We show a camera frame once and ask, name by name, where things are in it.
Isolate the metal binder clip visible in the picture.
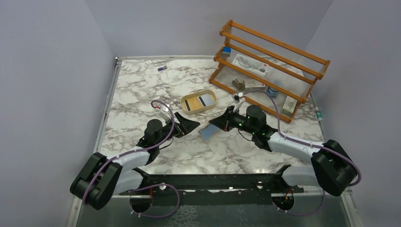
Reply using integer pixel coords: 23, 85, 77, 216
232, 79, 244, 90

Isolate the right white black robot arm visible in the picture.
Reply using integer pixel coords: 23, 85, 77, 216
209, 105, 359, 196

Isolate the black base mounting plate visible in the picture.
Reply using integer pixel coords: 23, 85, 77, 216
120, 165, 304, 208

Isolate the blue grey eraser block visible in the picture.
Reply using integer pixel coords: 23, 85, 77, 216
221, 46, 231, 57

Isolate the grey card in tray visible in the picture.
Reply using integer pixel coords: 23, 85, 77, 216
198, 94, 215, 107

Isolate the small grey box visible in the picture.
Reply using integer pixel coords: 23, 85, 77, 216
243, 79, 266, 91

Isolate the orange wooden shelf rack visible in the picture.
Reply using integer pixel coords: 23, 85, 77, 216
209, 20, 330, 123

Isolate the beige oval tray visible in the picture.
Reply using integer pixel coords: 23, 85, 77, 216
181, 89, 217, 115

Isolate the green white small box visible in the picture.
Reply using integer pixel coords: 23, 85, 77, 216
281, 96, 297, 116

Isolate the yellow card with black stripe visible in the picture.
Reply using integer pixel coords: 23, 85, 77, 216
184, 97, 203, 111

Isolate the clear printed packet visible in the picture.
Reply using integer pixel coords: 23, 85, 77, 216
232, 53, 270, 77

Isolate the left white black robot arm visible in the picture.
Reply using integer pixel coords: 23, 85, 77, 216
70, 112, 200, 210

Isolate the green white tube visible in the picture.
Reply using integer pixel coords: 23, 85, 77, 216
315, 106, 322, 121

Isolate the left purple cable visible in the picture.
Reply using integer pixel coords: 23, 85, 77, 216
82, 100, 181, 219

